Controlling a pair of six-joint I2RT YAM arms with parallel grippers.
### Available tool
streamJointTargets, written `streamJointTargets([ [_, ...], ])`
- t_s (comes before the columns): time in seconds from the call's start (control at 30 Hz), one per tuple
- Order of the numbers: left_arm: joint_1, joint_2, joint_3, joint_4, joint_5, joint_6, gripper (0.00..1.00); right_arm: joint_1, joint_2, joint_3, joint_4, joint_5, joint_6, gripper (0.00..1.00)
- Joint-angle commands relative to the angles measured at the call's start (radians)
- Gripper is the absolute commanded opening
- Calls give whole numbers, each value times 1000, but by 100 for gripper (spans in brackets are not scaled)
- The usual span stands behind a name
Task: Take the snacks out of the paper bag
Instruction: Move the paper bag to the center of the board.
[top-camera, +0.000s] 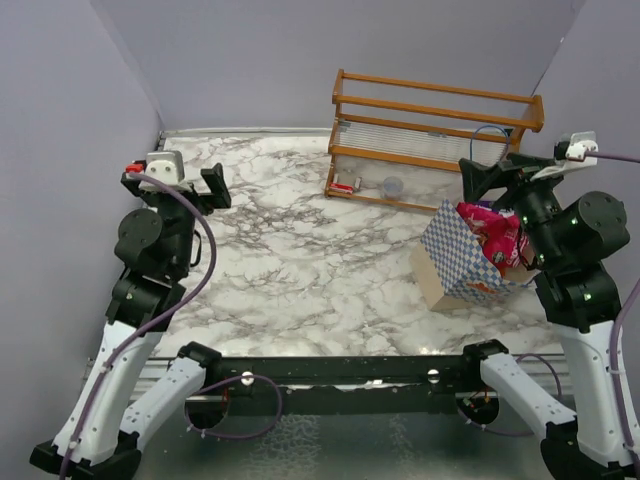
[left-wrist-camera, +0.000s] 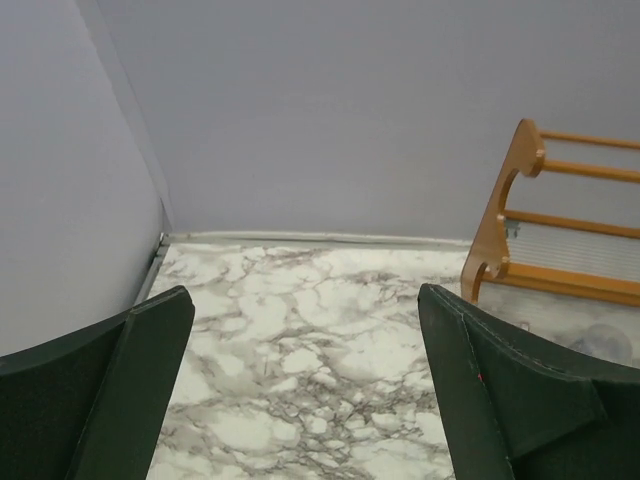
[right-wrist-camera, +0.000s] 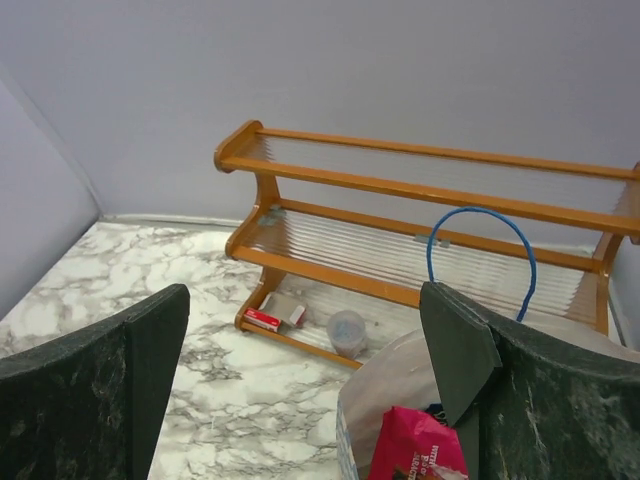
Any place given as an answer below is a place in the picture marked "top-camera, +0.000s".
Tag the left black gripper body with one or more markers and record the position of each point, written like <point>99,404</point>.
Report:
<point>173,208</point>

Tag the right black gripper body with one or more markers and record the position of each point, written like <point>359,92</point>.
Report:
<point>535,202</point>

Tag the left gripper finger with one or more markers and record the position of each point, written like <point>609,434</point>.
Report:
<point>132,182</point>
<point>218,196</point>

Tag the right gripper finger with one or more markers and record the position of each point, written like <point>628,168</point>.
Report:
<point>479,179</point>
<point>529,163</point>

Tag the pink chips bag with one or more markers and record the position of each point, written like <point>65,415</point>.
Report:
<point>499,234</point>

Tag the blue checkered paper bag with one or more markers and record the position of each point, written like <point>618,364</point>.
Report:
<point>450,267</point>

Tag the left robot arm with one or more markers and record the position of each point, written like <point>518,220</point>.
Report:
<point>106,433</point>

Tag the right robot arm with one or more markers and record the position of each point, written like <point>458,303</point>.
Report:
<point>599,437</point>

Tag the small clear plastic cup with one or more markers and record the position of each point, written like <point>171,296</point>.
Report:
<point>392,188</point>

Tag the wooden rack shelf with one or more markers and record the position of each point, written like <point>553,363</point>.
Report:
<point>418,132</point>

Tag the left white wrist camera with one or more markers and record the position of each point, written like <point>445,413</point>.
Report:
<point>168,168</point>

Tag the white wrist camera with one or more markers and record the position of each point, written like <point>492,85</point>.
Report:
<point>168,168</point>
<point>572,153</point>

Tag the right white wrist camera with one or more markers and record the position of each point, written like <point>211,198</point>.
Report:
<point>572,153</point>

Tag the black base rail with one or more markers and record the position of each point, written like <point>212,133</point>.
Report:
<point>334,385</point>

